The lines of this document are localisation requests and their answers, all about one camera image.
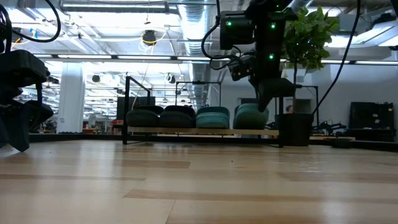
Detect white pillar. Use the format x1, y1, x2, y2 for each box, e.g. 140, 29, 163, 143
57, 67, 85, 134

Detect long ceiling light strip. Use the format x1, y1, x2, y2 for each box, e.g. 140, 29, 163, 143
32, 54, 398, 65

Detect black hanging ceiling lamp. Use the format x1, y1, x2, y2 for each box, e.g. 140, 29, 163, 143
142, 29, 158, 47

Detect black plant pot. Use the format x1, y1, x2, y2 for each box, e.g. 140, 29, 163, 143
275, 113, 315, 147

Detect black background station frame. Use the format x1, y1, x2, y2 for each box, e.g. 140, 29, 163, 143
175, 80, 223, 119
295, 83, 320, 113

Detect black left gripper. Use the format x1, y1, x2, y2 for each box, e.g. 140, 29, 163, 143
0, 49, 54, 152

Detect teal rubber slide sandal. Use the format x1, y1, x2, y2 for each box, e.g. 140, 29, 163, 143
233, 103, 271, 130
195, 106, 231, 129

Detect green leafy plant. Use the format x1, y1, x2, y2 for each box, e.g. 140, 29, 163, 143
281, 6, 340, 114

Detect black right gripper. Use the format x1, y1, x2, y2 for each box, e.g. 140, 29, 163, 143
248, 77, 297, 113

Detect black equipment case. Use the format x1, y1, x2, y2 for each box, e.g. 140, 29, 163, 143
348, 101, 395, 130

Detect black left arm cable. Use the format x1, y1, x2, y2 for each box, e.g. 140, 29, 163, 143
0, 0, 62, 54

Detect black aluminium table frame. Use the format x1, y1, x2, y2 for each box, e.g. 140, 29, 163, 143
29, 133, 398, 153

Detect long black arm cable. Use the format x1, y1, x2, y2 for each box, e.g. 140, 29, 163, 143
312, 0, 362, 115

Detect silver ceiling duct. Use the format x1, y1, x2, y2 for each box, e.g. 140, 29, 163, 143
177, 0, 215, 114

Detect black frame wooden shelf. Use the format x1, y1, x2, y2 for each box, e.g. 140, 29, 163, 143
121, 75, 285, 149

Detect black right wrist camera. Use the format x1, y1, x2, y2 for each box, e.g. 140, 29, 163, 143
229, 57, 257, 82

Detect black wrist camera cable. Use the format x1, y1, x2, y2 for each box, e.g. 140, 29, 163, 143
201, 0, 249, 71

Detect black background monitor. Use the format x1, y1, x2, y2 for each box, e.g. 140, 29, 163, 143
116, 96, 156, 121

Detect black rubber slide sandal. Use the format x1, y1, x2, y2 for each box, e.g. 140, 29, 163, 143
159, 105, 197, 129
126, 105, 165, 128

